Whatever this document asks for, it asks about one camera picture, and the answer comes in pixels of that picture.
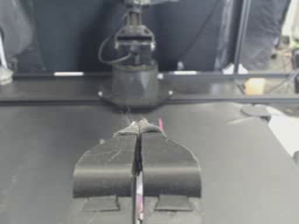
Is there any black backdrop curtain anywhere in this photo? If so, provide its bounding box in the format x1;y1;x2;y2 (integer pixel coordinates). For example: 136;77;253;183
0;0;299;74

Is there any black looped cable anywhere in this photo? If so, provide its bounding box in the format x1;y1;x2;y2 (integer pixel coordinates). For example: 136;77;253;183
97;34;131;67

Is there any pale yellow block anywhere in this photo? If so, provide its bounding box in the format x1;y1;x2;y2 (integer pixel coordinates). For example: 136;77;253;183
243;77;267;96

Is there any white tape strip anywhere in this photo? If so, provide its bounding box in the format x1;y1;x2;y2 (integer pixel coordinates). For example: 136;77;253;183
52;71;85;77
172;70;199;76

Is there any clear bag with pink zip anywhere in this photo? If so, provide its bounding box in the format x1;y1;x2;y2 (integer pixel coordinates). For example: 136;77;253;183
133;114;168;224

